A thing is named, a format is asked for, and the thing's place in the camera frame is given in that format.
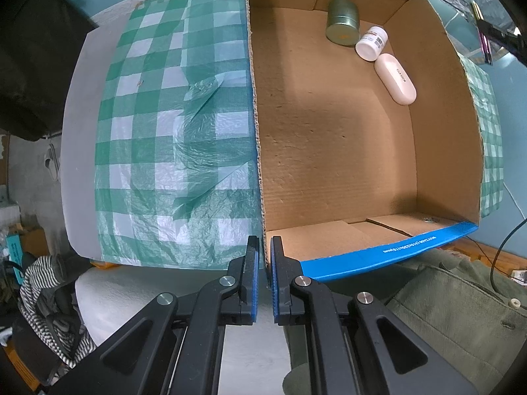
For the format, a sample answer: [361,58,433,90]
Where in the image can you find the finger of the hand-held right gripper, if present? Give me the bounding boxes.
[478,18,525,56]

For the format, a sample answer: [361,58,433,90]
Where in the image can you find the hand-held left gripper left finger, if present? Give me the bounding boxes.
[49,235,261,395]

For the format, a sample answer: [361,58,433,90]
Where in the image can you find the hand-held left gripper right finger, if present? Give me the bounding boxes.
[270,235,480,395]

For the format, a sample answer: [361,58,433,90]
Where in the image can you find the gold and pink tube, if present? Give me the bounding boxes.
[470,1,493,66]

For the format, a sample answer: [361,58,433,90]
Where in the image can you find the white earbuds case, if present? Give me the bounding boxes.
[374,53,417,105]

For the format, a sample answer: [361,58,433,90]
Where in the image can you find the white pill bottle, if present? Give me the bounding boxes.
[355,26,388,62]

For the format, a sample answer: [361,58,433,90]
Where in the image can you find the cardboard box with blue edge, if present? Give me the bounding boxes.
[244,0,482,282]

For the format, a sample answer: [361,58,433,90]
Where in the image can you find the green metal jar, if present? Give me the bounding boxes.
[325,0,362,47]

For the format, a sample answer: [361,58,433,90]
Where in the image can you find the large-checked green plastic sheet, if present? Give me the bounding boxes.
[94,0,505,270]

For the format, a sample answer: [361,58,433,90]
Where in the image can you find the person's olive green trousers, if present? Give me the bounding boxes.
[284,249,527,395]

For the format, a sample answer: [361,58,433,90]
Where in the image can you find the striped cloth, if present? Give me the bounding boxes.
[18,255,97,369]

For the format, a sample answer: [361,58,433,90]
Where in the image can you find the white slipper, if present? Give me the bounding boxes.
[43,144,60,182]

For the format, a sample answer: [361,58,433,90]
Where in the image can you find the teal box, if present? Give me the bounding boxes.
[6,234,25,284]

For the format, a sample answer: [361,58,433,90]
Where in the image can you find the black hanging cloth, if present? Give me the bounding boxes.
[0,0,99,143]

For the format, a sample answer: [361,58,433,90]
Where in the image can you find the black cable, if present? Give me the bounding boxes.
[490,220,527,293]

